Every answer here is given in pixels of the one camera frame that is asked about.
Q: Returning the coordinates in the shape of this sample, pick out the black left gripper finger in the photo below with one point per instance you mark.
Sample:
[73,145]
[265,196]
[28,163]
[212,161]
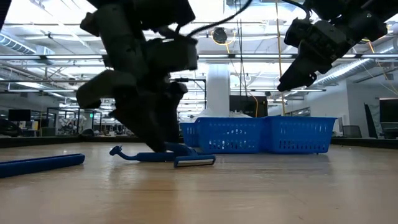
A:
[124,99]
[171,105]

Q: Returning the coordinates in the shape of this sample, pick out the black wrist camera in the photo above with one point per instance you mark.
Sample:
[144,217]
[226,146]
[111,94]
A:
[174,54]
[297,32]

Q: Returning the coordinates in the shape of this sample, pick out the large black monitor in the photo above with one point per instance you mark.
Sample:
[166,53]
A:
[388,110]

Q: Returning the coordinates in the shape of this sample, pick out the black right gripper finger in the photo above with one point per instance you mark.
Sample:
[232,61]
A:
[295,77]

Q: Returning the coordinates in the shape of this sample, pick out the dark office chair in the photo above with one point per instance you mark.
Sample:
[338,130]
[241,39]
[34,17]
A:
[9,127]

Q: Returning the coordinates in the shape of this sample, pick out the silver ventilation duct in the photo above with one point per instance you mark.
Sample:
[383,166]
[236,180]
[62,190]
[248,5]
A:
[342,71]
[15,45]

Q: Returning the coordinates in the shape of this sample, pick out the long ceiling light strip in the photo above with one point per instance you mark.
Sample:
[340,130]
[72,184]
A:
[46,57]

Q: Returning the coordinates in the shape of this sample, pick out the black leaning panel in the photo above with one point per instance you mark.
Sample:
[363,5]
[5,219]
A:
[370,124]

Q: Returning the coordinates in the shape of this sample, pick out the black screen panel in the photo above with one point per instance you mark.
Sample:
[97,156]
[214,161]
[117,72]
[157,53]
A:
[248,105]

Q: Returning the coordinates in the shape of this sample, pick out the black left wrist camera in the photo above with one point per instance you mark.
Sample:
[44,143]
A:
[174,54]

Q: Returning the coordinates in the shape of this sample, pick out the grey mesh office chair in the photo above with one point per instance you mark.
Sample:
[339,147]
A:
[352,131]

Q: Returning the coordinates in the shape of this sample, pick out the white building column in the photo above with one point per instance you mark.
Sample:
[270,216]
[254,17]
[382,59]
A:
[217,93]

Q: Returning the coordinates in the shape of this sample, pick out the black distant station frame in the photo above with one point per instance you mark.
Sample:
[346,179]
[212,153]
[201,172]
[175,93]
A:
[62,108]

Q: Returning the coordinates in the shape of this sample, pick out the black desk monitor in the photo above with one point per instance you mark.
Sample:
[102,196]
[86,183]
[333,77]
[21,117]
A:
[18,115]

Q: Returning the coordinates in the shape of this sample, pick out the blue disposable razor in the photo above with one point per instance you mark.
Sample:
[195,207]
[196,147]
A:
[192,161]
[40,165]

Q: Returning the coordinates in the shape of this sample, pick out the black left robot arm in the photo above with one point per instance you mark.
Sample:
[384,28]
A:
[164,12]

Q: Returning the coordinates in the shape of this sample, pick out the blue plastic mesh basket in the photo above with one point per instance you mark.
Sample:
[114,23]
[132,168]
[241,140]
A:
[192,135]
[230,137]
[298,137]

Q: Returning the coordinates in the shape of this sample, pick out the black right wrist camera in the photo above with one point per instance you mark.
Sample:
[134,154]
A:
[297,32]

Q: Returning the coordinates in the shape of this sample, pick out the black aluminium table frame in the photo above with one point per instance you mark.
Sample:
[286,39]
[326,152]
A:
[46,141]

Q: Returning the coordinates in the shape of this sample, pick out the white toiletry packet clear wrap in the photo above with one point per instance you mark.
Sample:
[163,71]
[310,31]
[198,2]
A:
[241,115]
[200,115]

